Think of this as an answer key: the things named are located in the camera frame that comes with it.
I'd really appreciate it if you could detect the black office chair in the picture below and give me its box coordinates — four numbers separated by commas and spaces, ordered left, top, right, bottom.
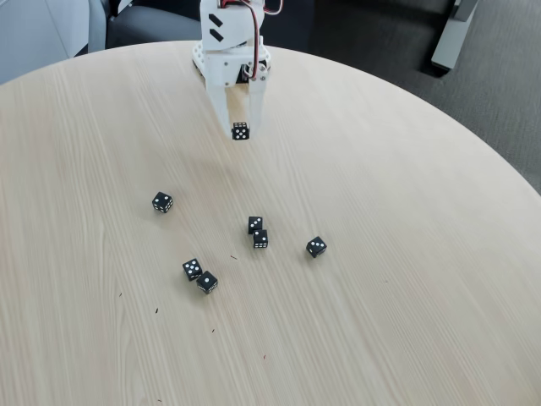
105, 0, 204, 50

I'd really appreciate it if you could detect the white cabinet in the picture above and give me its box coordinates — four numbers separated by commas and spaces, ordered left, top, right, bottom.
0, 0, 107, 85

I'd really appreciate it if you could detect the grey desk leg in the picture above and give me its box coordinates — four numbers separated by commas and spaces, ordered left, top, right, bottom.
430, 0, 481, 71

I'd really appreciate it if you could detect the red and black servo cable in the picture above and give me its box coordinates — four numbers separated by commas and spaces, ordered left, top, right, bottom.
217, 0, 285, 81

